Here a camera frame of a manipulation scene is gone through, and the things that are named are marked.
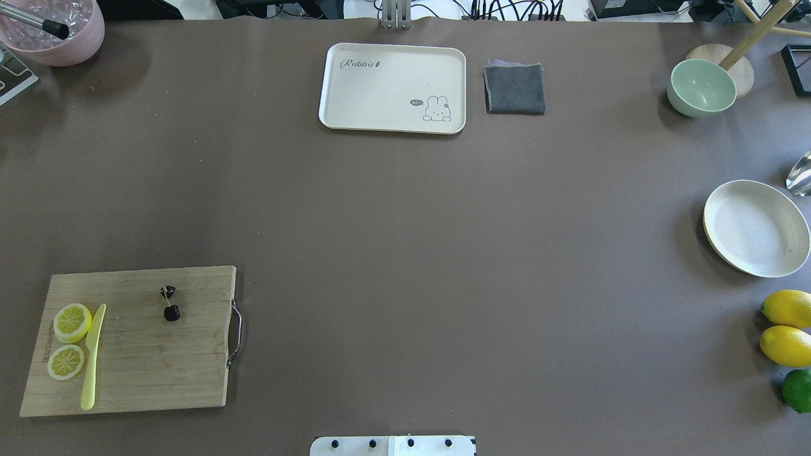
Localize dark red cherry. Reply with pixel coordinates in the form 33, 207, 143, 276
164, 304, 181, 322

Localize cream rabbit tray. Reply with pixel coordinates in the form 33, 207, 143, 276
318, 42, 467, 135

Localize grey folded cloth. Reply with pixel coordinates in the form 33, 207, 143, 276
483, 60, 546, 115

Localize wooden cutting board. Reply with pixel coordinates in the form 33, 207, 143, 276
20, 265, 238, 417

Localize green bowl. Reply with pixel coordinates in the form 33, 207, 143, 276
666, 60, 738, 118

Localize upper lemon slice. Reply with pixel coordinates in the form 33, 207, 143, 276
53, 303, 93, 344

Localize lemon slice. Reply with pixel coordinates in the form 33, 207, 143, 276
47, 344, 85, 381
53, 303, 93, 344

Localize white round plate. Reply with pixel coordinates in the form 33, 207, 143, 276
702, 179, 810, 278

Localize yellow plastic knife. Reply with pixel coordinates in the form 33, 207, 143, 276
79, 303, 107, 412

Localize lower lemon slice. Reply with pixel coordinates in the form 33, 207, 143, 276
47, 344, 85, 381

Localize wooden cup rack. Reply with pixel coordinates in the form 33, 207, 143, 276
686, 1, 809, 100

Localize pink ice bowl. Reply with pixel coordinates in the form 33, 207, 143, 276
1, 1, 105, 67

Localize upper yellow lemon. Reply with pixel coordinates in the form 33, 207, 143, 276
760, 289, 810, 329

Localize yellow lemon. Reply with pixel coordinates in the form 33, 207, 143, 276
760, 326, 810, 369
760, 289, 810, 329

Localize metal scoop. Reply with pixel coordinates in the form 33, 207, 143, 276
785, 150, 810, 196

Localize lower yellow lemon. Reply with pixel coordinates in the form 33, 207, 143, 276
760, 326, 810, 369

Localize green lime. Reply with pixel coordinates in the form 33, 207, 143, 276
782, 369, 810, 414

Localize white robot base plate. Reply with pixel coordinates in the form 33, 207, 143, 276
309, 434, 477, 455

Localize black handled tongs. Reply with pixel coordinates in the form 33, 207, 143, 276
1, 2, 70, 40

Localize black tray frame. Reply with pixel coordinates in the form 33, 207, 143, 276
780, 44, 810, 98

